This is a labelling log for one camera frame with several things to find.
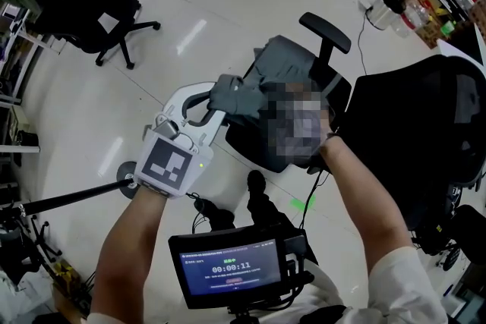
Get person's white shirt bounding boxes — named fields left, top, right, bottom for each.
left=87, top=246, right=449, bottom=324

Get yellow box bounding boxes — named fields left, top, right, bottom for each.
left=52, top=260, right=79, bottom=284

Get black mesh office chair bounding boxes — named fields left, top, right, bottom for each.
left=223, top=12, right=486, bottom=229

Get person's left forearm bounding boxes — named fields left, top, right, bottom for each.
left=90, top=185, right=170, bottom=318

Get black folding stand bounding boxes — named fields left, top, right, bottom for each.
left=0, top=200, right=64, bottom=278

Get black office chair white label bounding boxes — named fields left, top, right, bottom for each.
left=28, top=0, right=162, bottom=71

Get person's black trousers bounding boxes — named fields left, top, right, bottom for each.
left=246, top=197, right=305, bottom=236

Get person's right forearm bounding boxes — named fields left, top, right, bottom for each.
left=318, top=134, right=414, bottom=274

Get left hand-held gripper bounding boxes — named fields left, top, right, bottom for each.
left=133, top=82, right=229, bottom=200

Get black coat rack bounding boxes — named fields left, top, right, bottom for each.
left=0, top=161, right=140, bottom=218

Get white jug black lid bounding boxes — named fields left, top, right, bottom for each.
left=367, top=0, right=408, bottom=31

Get grey garment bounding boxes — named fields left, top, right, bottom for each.
left=207, top=34, right=331, bottom=126

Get black chest-mounted screen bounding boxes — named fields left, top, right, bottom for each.
left=168, top=226, right=290, bottom=310

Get thin floor power cable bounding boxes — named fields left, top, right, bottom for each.
left=356, top=7, right=371, bottom=75

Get person's black shoe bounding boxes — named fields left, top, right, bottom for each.
left=194, top=197, right=236, bottom=231
left=247, top=169, right=267, bottom=202

